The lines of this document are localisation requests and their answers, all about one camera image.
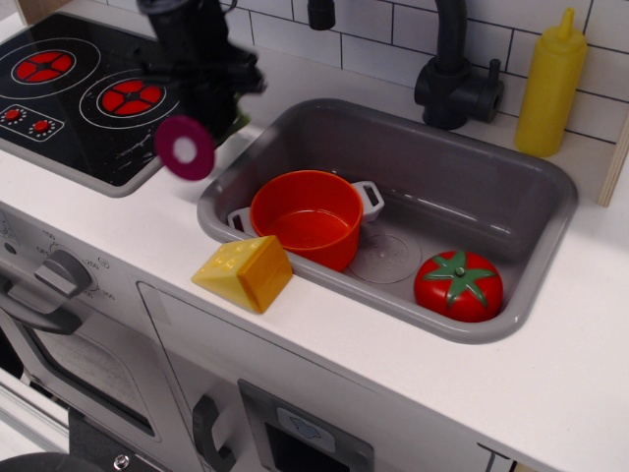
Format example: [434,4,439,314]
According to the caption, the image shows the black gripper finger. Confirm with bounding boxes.
[169,82,201,121]
[198,91,246,147]

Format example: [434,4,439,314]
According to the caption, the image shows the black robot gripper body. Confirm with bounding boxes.
[139,9,266,94]

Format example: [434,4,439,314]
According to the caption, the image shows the purple toy beet with leaves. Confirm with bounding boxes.
[153,105,252,182]

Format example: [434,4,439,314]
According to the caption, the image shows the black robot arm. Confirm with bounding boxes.
[137,1,266,146]

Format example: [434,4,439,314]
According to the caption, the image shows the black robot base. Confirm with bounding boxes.
[1,422,157,472]

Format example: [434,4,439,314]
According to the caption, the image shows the grey plastic sink basin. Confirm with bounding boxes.
[198,99,578,344]

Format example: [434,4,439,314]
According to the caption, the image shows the black toy stove top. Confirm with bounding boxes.
[1,13,185,198]

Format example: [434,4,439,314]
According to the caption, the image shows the yellow toy cheese wedge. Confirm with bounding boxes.
[191,236,293,314]

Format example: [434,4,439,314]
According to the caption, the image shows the grey oven knob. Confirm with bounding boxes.
[34,250,92,299]

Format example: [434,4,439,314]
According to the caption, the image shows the black toy faucet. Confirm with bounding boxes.
[307,1,504,130]

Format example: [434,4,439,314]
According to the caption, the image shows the red toy tomato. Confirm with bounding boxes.
[414,251,504,323]

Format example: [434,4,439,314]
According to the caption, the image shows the grey dishwasher control panel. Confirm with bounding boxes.
[238,380,374,472]

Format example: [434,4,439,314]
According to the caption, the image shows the yellow squeeze bottle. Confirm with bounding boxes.
[514,8,588,157]

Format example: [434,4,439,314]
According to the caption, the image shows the wooden side panel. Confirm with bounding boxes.
[597,114,629,207]

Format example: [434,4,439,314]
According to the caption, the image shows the orange toy pot grey handles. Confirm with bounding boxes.
[227,170,384,271]

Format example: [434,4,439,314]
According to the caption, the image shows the grey oven door handle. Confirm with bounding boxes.
[1,276,83,335]

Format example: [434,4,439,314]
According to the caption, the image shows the dark grey cabinet door handle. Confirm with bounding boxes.
[193,395,236,472]

